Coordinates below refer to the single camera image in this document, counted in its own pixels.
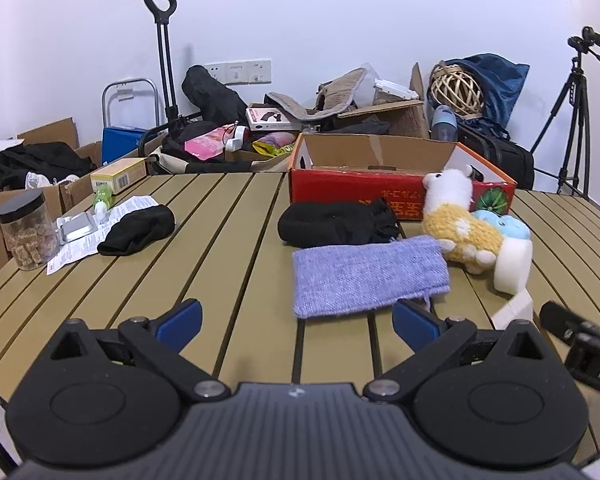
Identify clear container with white lid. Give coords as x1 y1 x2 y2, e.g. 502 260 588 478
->
372 77 418 106

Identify lavender knit cloth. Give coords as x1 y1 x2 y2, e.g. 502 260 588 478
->
292 237 451 319

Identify red cardboard box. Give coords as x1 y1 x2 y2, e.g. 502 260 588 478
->
287 132 518 223

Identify silver blister pack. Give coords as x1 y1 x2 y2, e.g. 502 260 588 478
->
55 211 101 247

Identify green white tube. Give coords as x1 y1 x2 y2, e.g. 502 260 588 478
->
92 185 112 223

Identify black knit sock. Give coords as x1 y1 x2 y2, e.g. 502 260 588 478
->
97 205 176 256

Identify blue water bottle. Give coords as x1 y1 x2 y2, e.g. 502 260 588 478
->
431 105 458 142

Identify black suitcase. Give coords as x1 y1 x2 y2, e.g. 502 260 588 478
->
455 125 536 191

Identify light blue plush toy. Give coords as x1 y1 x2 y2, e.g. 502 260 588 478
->
472 210 531 244

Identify silver metal frame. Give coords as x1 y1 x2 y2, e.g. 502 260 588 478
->
101 78 158 131

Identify white box with dark picture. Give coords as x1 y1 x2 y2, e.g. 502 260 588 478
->
246 104 292 131

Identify open brown cardboard box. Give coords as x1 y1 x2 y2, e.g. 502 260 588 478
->
307 62 431 139

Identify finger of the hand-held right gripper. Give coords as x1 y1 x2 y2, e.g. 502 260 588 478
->
539 301 600 346

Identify yellow green snack packet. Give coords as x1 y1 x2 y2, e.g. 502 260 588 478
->
252 140 296 157

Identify black tripod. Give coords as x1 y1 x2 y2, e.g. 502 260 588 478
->
530 52 600 198

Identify black knit hat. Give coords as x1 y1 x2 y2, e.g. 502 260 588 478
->
278 197 401 249

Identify black folded bag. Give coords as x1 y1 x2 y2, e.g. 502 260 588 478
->
181 65 251 126

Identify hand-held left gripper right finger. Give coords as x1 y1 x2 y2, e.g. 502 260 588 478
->
362 299 548 402

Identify small yellow box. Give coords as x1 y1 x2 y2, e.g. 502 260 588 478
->
90 157 148 193

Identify crumpled white paper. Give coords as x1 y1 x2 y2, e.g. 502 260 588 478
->
25 172 81 190

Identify rattan ball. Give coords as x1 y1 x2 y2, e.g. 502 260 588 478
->
430 62 483 118

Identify beige black folding wagon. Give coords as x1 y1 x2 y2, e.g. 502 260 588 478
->
142 0 301 176

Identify clear jar with black lid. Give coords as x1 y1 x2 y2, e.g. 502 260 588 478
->
0 189 61 272

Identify white paper leaflet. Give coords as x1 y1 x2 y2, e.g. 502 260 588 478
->
46 195 161 276

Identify tan folding table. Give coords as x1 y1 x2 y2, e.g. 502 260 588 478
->
0 172 600 473

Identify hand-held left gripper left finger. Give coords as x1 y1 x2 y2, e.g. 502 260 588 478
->
50 299 231 402

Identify black backpack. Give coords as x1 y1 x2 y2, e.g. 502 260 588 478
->
0 142 93 191

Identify beige plush mat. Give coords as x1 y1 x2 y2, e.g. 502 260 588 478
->
265 67 368 123

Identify white wall sockets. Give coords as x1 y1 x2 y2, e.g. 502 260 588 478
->
205 60 272 86

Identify pink packet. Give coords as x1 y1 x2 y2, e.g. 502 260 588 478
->
185 127 231 158

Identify blue velvet bag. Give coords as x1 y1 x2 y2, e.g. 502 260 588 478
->
442 52 531 131

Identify yellow white alpaca plush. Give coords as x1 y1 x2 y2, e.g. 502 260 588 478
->
420 169 506 275

